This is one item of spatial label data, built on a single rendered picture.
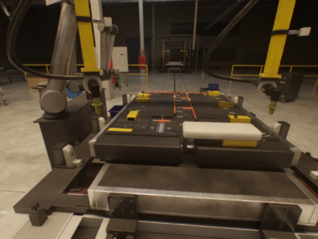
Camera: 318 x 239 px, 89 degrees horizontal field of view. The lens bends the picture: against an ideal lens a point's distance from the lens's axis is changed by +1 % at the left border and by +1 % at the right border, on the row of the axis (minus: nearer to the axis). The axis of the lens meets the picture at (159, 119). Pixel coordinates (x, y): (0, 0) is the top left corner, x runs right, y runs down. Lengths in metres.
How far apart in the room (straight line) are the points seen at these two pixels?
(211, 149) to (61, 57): 1.37
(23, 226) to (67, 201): 0.17
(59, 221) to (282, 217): 0.89
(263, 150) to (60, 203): 0.95
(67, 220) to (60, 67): 1.17
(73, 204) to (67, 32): 1.28
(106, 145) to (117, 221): 0.33
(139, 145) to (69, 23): 1.22
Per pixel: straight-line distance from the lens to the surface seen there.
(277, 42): 1.01
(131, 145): 0.80
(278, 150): 0.92
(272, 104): 0.89
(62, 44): 1.66
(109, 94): 6.28
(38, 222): 0.93
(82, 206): 0.88
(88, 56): 0.81
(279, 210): 0.80
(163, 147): 0.78
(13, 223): 1.02
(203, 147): 0.80
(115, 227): 0.78
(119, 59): 9.25
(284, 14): 1.02
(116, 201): 0.73
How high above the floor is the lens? 1.50
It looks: 21 degrees down
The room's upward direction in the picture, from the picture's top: straight up
